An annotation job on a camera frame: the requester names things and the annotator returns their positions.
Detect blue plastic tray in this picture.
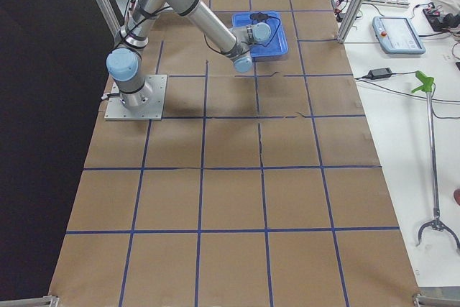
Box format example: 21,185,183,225
231,11,288,63

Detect teach pendant with screen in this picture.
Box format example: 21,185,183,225
372,16,426,55

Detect black power adapter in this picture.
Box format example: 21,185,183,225
367,68,393,80

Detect brown paper table cover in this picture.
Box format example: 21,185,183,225
50,0,417,306

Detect green handled reacher grabber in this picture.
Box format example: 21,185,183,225
411,70,459,253

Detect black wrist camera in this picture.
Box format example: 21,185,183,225
249,12,270,23

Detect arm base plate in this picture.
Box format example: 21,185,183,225
104,74,167,121

